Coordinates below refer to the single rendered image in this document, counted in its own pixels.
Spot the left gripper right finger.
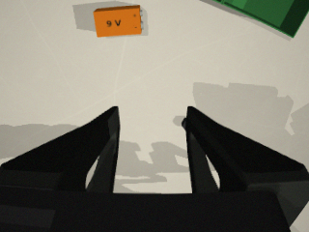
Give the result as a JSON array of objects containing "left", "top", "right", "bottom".
[{"left": 185, "top": 106, "right": 309, "bottom": 227}]

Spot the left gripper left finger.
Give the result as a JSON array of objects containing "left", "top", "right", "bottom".
[{"left": 0, "top": 106, "right": 120, "bottom": 192}]

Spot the orange nine-volt battery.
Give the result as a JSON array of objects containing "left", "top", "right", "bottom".
[{"left": 94, "top": 5, "right": 144, "bottom": 37}]

